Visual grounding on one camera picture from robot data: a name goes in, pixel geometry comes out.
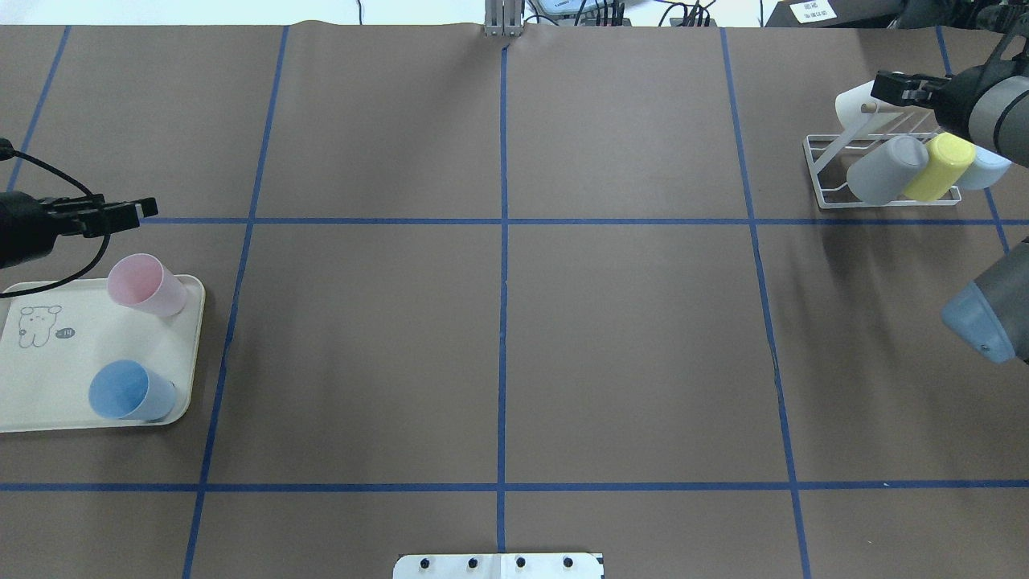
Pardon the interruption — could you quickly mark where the white wire cup rack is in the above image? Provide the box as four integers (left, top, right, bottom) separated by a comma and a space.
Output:
801, 101, 962, 211

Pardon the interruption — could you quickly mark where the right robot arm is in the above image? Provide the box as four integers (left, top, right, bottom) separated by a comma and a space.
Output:
871, 56, 1027, 363

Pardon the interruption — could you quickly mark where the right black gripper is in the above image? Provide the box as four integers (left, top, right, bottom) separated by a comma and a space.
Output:
871, 61, 1027, 137

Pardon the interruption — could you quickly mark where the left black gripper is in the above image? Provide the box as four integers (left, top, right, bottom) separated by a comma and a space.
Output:
1, 191, 158, 269

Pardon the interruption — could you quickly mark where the aluminium frame post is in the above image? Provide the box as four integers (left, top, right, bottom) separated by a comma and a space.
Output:
484, 0, 527, 38

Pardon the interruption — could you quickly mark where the pale green cup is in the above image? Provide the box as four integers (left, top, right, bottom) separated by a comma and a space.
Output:
833, 80, 920, 134

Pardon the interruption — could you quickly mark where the blue cup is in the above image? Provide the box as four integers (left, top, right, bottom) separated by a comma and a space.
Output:
955, 146, 1013, 191
88, 359, 177, 421

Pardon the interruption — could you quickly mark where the pink plastic cup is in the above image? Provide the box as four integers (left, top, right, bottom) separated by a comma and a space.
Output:
106, 253, 188, 318

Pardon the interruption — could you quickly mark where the yellow plastic cup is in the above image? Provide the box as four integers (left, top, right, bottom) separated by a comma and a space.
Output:
901, 133, 977, 203

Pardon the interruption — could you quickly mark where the metal base plate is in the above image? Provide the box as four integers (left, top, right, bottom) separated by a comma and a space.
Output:
392, 552, 605, 578

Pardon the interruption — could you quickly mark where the cream cartoon tray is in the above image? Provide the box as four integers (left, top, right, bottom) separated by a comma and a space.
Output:
1, 275, 206, 433

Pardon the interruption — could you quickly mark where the white plastic cup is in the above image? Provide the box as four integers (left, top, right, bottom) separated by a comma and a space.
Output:
847, 134, 929, 207

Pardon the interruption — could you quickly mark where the blue cup front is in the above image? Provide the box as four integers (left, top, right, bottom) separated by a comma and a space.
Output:
88, 359, 177, 421

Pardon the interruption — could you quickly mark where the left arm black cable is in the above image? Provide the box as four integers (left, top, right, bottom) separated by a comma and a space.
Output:
0, 138, 113, 300

